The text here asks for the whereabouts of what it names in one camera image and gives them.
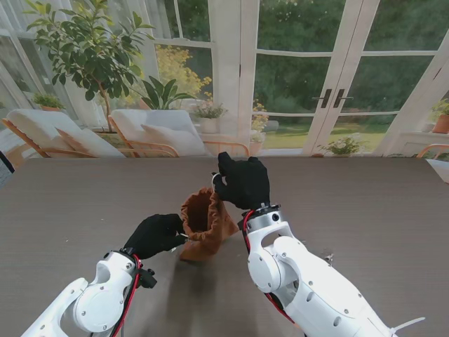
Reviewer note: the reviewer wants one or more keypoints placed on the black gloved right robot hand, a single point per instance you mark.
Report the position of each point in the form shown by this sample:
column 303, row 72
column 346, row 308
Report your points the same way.
column 245, row 186

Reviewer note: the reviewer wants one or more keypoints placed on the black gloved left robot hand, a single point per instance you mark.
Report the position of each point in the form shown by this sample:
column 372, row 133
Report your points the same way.
column 154, row 235

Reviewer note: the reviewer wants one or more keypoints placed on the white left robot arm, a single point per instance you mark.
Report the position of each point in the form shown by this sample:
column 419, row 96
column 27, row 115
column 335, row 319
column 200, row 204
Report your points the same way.
column 84, row 302

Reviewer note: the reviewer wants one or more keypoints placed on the orange rattan side chair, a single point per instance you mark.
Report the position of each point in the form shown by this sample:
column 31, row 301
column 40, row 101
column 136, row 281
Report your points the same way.
column 228, row 145

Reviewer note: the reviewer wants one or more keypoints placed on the yellow flowers in pale pot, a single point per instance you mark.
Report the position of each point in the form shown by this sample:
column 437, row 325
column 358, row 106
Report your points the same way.
column 257, row 140

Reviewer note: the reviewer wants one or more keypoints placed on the flowers in white pot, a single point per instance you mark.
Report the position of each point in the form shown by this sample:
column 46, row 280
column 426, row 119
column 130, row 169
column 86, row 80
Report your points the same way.
column 209, row 123

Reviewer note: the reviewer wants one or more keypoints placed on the white flowering potted plant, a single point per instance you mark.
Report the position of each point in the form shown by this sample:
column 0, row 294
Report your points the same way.
column 342, row 147

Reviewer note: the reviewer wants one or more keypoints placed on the small clear plastic scrap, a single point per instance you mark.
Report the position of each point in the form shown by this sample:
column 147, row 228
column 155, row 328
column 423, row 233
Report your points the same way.
column 329, row 257

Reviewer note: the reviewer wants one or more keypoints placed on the broad-leaf green plant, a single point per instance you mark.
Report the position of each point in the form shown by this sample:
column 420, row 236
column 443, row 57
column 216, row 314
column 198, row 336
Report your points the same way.
column 161, row 93

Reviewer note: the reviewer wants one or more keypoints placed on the dark object at table edge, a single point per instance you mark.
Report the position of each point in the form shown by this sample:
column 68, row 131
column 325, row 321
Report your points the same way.
column 5, row 165

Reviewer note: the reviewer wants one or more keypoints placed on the white french double door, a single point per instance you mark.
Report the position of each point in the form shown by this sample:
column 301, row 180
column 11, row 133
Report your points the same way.
column 345, row 53

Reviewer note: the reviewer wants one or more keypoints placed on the small plant in terracotta pot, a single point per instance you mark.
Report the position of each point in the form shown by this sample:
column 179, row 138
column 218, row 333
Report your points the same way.
column 47, row 102

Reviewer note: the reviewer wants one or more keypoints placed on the white paper sheet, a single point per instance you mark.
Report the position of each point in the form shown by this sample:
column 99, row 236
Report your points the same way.
column 440, row 170

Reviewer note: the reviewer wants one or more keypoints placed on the green plant in orange pot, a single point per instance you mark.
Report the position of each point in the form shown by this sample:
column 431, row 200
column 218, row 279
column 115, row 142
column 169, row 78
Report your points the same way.
column 441, row 123

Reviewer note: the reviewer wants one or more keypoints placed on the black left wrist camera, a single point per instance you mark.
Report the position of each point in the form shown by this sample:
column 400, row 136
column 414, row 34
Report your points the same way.
column 147, row 279

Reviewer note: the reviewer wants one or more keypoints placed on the orange curved chair frame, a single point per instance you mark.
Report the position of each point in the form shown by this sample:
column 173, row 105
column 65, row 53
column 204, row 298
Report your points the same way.
column 429, row 150

